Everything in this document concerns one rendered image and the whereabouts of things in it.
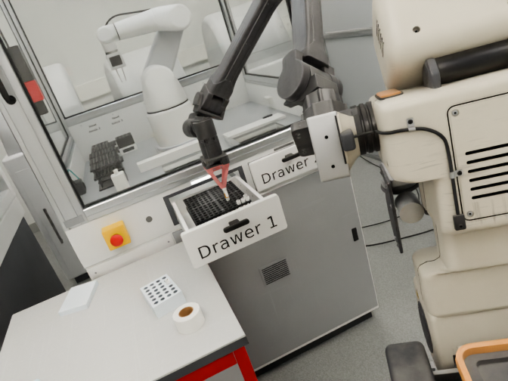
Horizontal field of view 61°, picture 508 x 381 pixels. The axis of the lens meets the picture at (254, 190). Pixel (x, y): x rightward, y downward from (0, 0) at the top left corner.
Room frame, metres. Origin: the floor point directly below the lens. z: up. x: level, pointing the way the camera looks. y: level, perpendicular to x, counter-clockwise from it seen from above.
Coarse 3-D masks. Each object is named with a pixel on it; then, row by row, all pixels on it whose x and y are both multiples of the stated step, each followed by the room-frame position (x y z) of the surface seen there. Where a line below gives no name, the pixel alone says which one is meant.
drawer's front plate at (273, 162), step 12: (264, 156) 1.44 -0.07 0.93; (276, 156) 1.43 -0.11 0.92; (300, 156) 1.45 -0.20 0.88; (312, 156) 1.46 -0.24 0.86; (252, 168) 1.41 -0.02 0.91; (264, 168) 1.42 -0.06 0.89; (276, 168) 1.43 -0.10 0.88; (288, 168) 1.44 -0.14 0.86; (312, 168) 1.46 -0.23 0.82; (276, 180) 1.42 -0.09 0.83
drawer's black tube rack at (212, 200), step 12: (204, 192) 1.36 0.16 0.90; (216, 192) 1.32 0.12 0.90; (228, 192) 1.29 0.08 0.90; (240, 192) 1.26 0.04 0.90; (192, 204) 1.28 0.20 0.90; (204, 204) 1.25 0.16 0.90; (216, 204) 1.22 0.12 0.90; (228, 204) 1.19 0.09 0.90; (192, 216) 1.19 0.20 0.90; (204, 216) 1.16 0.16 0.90
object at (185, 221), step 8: (216, 184) 1.41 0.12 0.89; (240, 184) 1.37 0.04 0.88; (248, 184) 1.31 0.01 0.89; (200, 192) 1.40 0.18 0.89; (248, 192) 1.30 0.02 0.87; (256, 192) 1.23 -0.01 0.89; (176, 200) 1.38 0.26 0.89; (256, 200) 1.22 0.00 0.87; (176, 208) 1.31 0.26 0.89; (184, 208) 1.38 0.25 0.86; (176, 216) 1.32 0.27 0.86; (184, 216) 1.36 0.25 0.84; (184, 224) 1.17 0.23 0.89; (192, 224) 1.28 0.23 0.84
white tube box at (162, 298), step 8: (160, 280) 1.06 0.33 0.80; (144, 288) 1.05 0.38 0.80; (152, 288) 1.04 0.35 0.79; (160, 288) 1.02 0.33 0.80; (168, 288) 1.01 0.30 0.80; (176, 288) 0.99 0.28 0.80; (144, 296) 1.02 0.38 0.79; (152, 296) 1.00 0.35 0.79; (160, 296) 0.99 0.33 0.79; (168, 296) 0.98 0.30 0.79; (176, 296) 0.96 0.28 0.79; (152, 304) 0.95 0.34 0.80; (160, 304) 0.95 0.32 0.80; (168, 304) 0.95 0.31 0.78; (176, 304) 0.96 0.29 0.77; (160, 312) 0.94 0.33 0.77; (168, 312) 0.95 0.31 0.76
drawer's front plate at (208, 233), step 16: (240, 208) 1.08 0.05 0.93; (256, 208) 1.07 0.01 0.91; (272, 208) 1.08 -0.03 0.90; (208, 224) 1.04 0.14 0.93; (224, 224) 1.05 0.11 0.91; (256, 224) 1.07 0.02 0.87; (192, 240) 1.03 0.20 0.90; (208, 240) 1.04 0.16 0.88; (256, 240) 1.07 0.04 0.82; (192, 256) 1.03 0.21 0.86; (208, 256) 1.03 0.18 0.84
